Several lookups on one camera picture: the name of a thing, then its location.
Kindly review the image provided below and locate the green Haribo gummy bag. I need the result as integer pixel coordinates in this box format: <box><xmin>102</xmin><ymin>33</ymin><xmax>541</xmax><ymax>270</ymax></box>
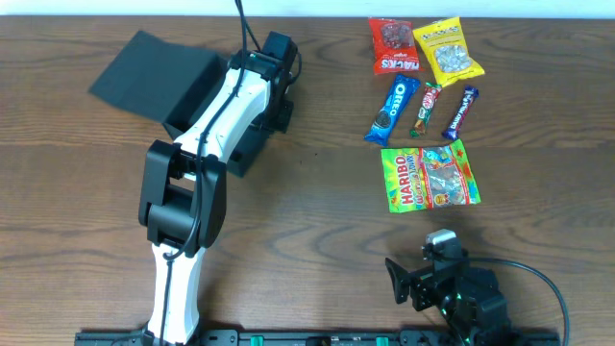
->
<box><xmin>381</xmin><ymin>139</ymin><xmax>481</xmax><ymax>213</ymax></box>

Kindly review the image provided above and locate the dark green gift box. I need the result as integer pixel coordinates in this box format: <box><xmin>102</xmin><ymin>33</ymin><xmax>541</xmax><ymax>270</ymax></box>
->
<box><xmin>89</xmin><ymin>31</ymin><xmax>272</xmax><ymax>182</ymax></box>

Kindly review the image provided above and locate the red Hacks candy bag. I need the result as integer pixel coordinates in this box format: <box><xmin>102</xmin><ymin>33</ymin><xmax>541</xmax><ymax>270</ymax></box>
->
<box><xmin>368</xmin><ymin>17</ymin><xmax>422</xmax><ymax>75</ymax></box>

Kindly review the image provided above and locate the blue Oreo cookie pack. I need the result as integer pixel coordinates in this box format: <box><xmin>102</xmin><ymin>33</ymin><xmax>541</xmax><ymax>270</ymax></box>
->
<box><xmin>364</xmin><ymin>74</ymin><xmax>421</xmax><ymax>146</ymax></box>

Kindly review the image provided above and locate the yellow nut snack bag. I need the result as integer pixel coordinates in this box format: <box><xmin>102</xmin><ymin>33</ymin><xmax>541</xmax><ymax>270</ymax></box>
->
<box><xmin>413</xmin><ymin>16</ymin><xmax>485</xmax><ymax>87</ymax></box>

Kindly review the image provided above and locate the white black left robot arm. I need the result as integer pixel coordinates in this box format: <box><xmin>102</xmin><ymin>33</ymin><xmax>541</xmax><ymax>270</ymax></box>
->
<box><xmin>138</xmin><ymin>32</ymin><xmax>301</xmax><ymax>345</ymax></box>

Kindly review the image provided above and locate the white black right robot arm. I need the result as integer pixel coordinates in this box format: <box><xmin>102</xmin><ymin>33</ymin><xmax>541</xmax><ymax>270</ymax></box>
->
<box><xmin>385</xmin><ymin>245</ymin><xmax>516</xmax><ymax>345</ymax></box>

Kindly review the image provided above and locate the green red candy bar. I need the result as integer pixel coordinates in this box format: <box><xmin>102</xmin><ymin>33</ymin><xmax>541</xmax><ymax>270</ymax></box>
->
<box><xmin>409</xmin><ymin>83</ymin><xmax>442</xmax><ymax>137</ymax></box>

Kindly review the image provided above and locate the purple Dairy Milk bar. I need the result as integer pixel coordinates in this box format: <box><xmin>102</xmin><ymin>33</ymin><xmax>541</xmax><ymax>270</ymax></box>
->
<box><xmin>442</xmin><ymin>86</ymin><xmax>480</xmax><ymax>141</ymax></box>

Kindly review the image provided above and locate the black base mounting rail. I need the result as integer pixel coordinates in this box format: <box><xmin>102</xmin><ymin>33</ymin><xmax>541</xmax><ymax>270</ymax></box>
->
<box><xmin>73</xmin><ymin>328</ymin><xmax>561</xmax><ymax>346</ymax></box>

